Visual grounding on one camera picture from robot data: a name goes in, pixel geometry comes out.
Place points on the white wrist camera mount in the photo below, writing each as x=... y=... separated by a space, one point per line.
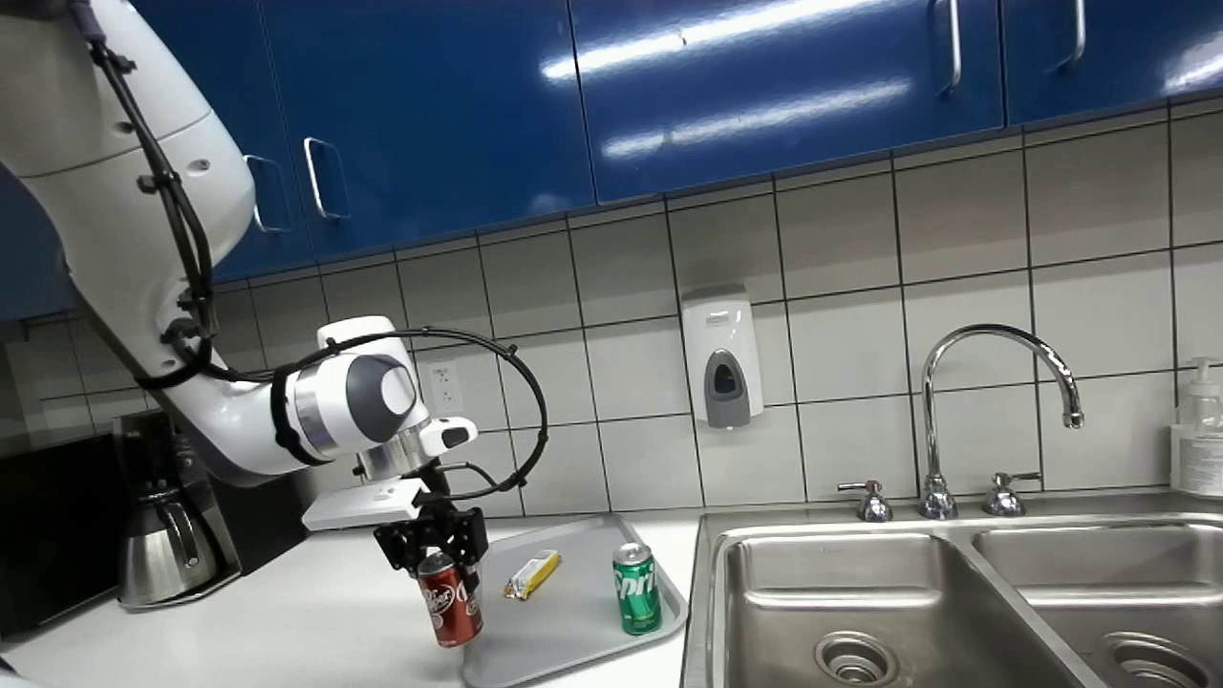
x=357 y=506

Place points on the green Sprite can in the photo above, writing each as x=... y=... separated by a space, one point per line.
x=635 y=595

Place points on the grey plastic tray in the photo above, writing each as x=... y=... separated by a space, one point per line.
x=577 y=631

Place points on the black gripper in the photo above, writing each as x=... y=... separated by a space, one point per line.
x=435 y=521

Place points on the stainless steel carafe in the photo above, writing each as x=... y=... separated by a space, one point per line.
x=165 y=547

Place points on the white wall soap dispenser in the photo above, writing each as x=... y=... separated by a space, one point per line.
x=724 y=357

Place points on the small yellow wrapped bar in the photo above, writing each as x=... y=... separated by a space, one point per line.
x=535 y=576

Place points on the red soda can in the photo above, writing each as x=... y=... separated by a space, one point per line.
x=450 y=609

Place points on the black microwave oven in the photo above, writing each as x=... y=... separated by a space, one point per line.
x=58 y=538

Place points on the chrome gooseneck faucet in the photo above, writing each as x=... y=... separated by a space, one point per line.
x=936 y=435

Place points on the clear soap pump bottle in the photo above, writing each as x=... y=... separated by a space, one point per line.
x=1202 y=441

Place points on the blue glossy wall cabinet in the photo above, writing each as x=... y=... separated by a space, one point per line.
x=447 y=100

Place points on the black steel coffee maker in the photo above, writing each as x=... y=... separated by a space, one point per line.
x=262 y=521

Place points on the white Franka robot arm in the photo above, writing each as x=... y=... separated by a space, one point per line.
x=115 y=193

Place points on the stainless steel double sink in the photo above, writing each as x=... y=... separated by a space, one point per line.
x=816 y=585

